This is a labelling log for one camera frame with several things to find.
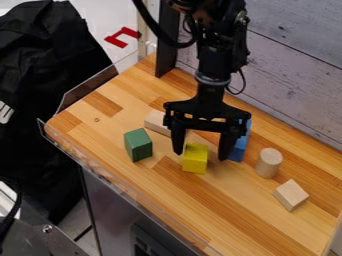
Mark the long wooden block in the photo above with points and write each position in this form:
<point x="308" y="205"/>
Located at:
<point x="156" y="122"/>

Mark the black bag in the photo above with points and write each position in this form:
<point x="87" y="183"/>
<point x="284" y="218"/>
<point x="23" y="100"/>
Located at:
<point x="40" y="100"/>

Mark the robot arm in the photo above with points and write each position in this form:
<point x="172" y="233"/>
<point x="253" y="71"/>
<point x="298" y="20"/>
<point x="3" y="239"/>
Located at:
<point x="222" y="36"/>

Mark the green block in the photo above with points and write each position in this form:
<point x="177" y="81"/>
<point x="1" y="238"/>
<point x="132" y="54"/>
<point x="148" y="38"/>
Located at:
<point x="138" y="144"/>

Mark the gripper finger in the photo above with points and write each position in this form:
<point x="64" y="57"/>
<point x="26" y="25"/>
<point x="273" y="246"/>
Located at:
<point x="226" y="146"/>
<point x="177" y="140"/>

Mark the blue block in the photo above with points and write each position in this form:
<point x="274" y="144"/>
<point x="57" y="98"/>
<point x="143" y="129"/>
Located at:
<point x="240" y="146"/>

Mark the wooden cylinder block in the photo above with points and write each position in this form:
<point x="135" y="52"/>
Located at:
<point x="268" y="162"/>

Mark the dark wooden post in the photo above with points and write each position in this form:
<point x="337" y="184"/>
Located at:
<point x="166" y="40"/>

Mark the wooden cube block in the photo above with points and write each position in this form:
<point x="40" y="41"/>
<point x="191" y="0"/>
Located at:
<point x="291" y="194"/>

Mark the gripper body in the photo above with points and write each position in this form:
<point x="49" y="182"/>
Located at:
<point x="208" y="108"/>

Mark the yellow block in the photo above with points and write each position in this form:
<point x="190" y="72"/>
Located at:
<point x="195" y="158"/>

